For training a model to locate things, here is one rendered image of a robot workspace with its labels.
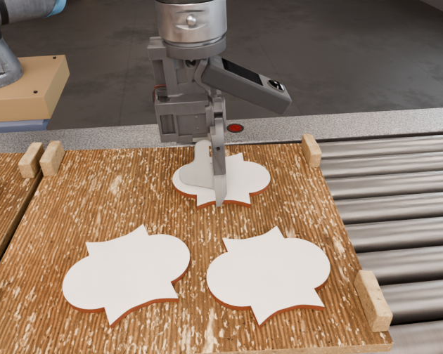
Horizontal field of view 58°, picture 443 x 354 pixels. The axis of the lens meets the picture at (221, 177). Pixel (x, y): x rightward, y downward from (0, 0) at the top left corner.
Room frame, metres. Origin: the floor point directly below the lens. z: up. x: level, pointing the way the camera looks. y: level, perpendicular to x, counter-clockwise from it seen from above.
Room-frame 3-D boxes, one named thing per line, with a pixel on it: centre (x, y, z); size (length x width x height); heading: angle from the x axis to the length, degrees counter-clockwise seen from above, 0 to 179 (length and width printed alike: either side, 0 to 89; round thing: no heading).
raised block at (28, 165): (0.48, 0.28, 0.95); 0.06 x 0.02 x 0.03; 2
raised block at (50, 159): (0.49, 0.25, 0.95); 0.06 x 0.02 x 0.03; 3
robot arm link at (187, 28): (0.44, 0.03, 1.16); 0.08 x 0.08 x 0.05
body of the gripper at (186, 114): (0.45, 0.04, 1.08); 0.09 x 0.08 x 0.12; 93
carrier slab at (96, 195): (0.36, 0.05, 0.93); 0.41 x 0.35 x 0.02; 93
